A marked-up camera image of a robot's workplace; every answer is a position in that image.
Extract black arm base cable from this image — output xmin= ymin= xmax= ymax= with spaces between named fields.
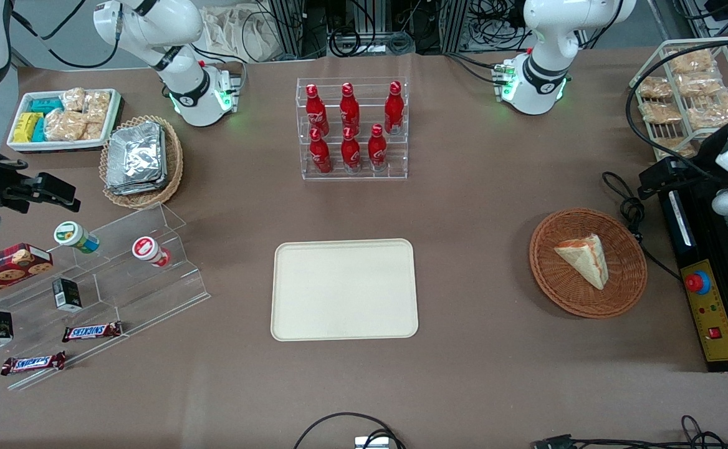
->
xmin=191 ymin=44 xmax=248 ymax=97
xmin=444 ymin=52 xmax=503 ymax=86

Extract black right arm base cable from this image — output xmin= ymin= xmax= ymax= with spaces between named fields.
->
xmin=191 ymin=44 xmax=248 ymax=97

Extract silver foil food packs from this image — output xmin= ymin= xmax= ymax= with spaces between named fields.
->
xmin=105 ymin=121 xmax=168 ymax=196

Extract black looped cable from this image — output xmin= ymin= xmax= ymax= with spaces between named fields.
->
xmin=294 ymin=412 xmax=406 ymax=449

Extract white wire rack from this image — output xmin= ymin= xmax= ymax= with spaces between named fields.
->
xmin=629 ymin=37 xmax=728 ymax=163

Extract aluminium frame post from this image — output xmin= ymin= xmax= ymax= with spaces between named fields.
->
xmin=441 ymin=0 xmax=471 ymax=54
xmin=274 ymin=0 xmax=306 ymax=60

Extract round brown wicker basket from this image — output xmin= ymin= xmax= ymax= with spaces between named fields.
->
xmin=529 ymin=208 xmax=648 ymax=319

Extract red emergency stop button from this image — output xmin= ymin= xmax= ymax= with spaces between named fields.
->
xmin=685 ymin=271 xmax=712 ymax=296

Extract cream plastic tray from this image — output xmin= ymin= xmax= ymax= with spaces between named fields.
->
xmin=271 ymin=238 xmax=419 ymax=342

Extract oval light wicker basket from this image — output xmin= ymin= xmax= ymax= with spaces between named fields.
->
xmin=99 ymin=115 xmax=184 ymax=210

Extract beige cloth bag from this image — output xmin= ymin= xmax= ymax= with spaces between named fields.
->
xmin=201 ymin=5 xmax=281 ymax=63

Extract Snickers chocolate bar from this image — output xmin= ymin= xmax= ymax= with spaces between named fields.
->
xmin=1 ymin=351 xmax=67 ymax=376
xmin=62 ymin=321 xmax=123 ymax=343

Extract green lid yogurt cup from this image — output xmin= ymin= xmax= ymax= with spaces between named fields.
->
xmin=54 ymin=221 xmax=100 ymax=254

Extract red cola bottle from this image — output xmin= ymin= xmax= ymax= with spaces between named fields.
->
xmin=340 ymin=82 xmax=361 ymax=133
xmin=368 ymin=123 xmax=388 ymax=171
xmin=309 ymin=127 xmax=333 ymax=175
xmin=341 ymin=126 xmax=362 ymax=173
xmin=305 ymin=84 xmax=330 ymax=135
xmin=384 ymin=81 xmax=405 ymax=135

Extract black left arm base cable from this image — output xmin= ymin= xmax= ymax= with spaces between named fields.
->
xmin=444 ymin=52 xmax=503 ymax=86

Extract black background cable bundle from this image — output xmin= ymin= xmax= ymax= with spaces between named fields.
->
xmin=325 ymin=0 xmax=416 ymax=58

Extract black cable on table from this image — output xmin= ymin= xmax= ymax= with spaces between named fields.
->
xmin=601 ymin=171 xmax=683 ymax=281

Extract black cable with connector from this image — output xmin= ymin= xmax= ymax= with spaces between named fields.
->
xmin=531 ymin=415 xmax=728 ymax=449

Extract clear acrylic bottle rack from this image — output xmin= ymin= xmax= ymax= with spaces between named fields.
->
xmin=296 ymin=77 xmax=409 ymax=181

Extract black box yellow control panel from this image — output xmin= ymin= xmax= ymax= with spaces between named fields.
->
xmin=657 ymin=184 xmax=728 ymax=373

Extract clear acrylic tiered shelf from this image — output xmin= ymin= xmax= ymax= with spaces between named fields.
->
xmin=0 ymin=201 xmax=211 ymax=392

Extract red tartan cookie box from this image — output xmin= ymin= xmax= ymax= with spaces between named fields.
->
xmin=0 ymin=243 xmax=54 ymax=306

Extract bagged brown pastry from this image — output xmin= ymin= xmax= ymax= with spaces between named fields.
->
xmin=669 ymin=49 xmax=714 ymax=74
xmin=678 ymin=72 xmax=723 ymax=97
xmin=641 ymin=101 xmax=683 ymax=124
xmin=685 ymin=94 xmax=728 ymax=129
xmin=657 ymin=137 xmax=698 ymax=157
xmin=638 ymin=76 xmax=673 ymax=99

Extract triangle sandwich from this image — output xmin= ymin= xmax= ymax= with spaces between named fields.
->
xmin=554 ymin=234 xmax=609 ymax=291

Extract white rectangular snack tray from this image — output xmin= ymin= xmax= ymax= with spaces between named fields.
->
xmin=6 ymin=88 xmax=124 ymax=155

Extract red lid yogurt cup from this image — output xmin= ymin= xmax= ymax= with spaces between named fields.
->
xmin=132 ymin=236 xmax=171 ymax=268

